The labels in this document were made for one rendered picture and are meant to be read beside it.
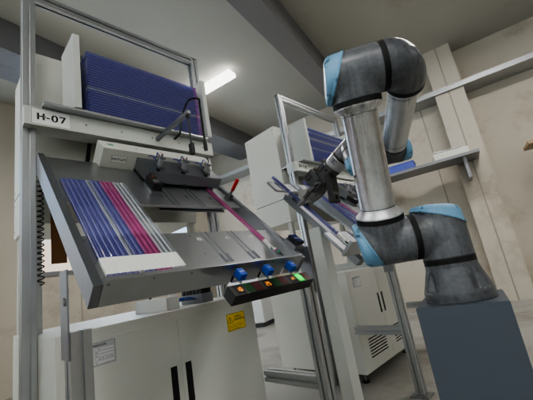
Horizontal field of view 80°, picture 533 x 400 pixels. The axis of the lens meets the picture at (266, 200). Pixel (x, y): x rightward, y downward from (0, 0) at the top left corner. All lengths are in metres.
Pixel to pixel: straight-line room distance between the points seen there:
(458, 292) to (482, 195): 3.40
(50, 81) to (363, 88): 1.29
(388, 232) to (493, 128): 3.87
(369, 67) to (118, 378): 1.05
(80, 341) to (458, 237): 0.84
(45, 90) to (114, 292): 1.06
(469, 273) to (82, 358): 0.83
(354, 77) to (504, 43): 4.28
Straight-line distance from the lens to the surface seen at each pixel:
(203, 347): 1.24
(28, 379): 1.27
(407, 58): 0.82
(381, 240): 0.82
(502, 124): 4.64
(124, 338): 1.11
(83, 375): 0.78
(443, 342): 0.85
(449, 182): 4.49
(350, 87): 0.79
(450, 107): 4.45
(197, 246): 0.98
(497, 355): 0.85
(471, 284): 0.85
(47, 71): 1.70
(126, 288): 0.79
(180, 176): 1.34
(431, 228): 0.85
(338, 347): 1.44
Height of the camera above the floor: 0.68
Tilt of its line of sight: 13 degrees up
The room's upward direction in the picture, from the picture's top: 10 degrees counter-clockwise
